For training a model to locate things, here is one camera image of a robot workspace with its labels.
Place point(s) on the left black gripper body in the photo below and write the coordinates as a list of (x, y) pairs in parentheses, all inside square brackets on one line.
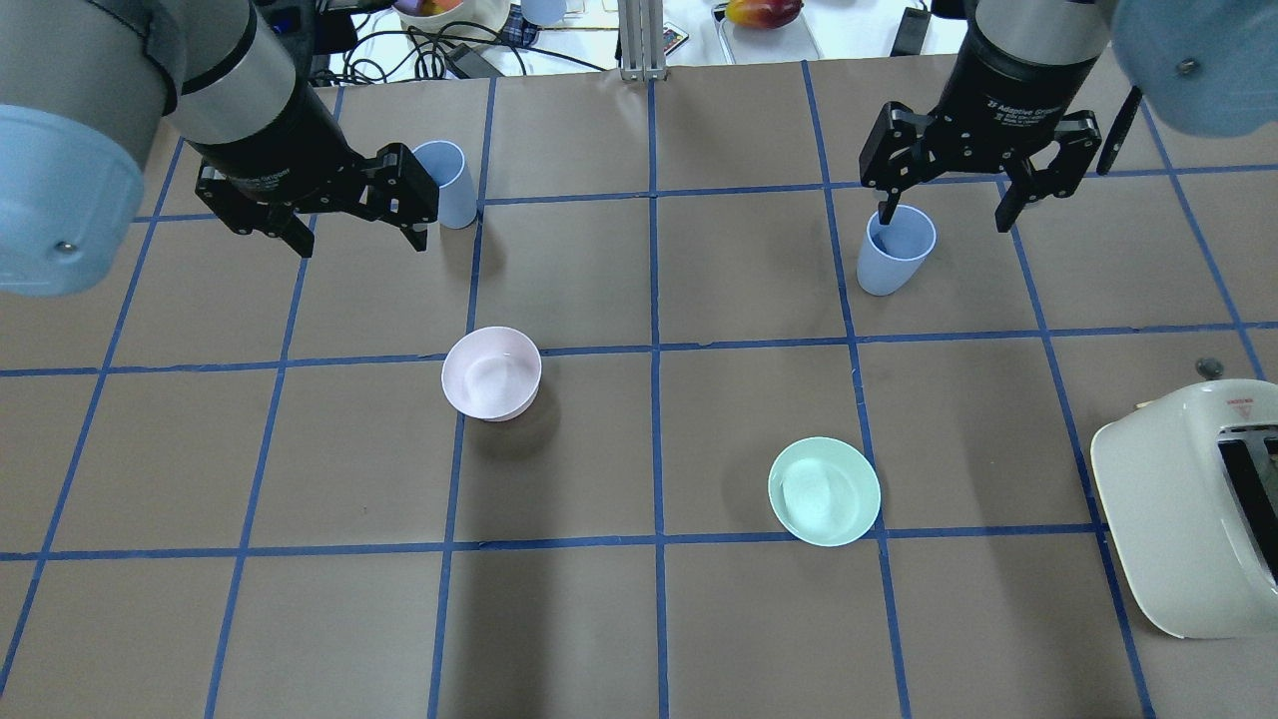
[(282, 150)]

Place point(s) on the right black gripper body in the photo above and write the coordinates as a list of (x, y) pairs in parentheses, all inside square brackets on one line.
[(1006, 92)]

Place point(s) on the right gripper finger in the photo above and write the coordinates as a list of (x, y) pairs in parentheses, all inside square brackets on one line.
[(1078, 140), (900, 153)]

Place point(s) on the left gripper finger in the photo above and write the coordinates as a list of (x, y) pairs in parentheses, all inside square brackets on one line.
[(244, 216), (392, 187)]

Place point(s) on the blue cup carried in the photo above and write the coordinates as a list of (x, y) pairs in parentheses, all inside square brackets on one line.
[(446, 163)]

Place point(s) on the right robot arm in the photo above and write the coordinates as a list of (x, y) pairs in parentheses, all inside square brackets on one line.
[(1206, 68)]

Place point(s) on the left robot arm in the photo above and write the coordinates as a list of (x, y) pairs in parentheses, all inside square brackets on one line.
[(86, 85)]

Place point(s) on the blue cup target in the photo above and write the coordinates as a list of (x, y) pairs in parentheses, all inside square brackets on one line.
[(892, 252)]

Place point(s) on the black power adapter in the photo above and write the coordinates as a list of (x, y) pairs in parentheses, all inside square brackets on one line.
[(465, 63)]

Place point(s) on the clear tray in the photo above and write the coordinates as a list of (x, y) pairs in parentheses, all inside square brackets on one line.
[(761, 46)]

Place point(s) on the white bowl background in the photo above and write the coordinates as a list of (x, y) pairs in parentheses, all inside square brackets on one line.
[(477, 20)]

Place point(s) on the mango fruit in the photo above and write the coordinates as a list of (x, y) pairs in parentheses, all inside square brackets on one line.
[(763, 14)]

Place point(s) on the pink bowl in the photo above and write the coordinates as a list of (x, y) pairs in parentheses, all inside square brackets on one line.
[(492, 374)]

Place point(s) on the remote control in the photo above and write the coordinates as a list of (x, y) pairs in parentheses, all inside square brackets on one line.
[(673, 37)]

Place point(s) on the green bowl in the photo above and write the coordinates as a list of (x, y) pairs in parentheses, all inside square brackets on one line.
[(824, 491)]

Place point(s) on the white toaster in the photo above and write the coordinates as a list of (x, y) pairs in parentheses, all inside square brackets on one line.
[(1187, 483)]

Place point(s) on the aluminium post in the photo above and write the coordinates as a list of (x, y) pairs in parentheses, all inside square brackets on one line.
[(642, 54)]

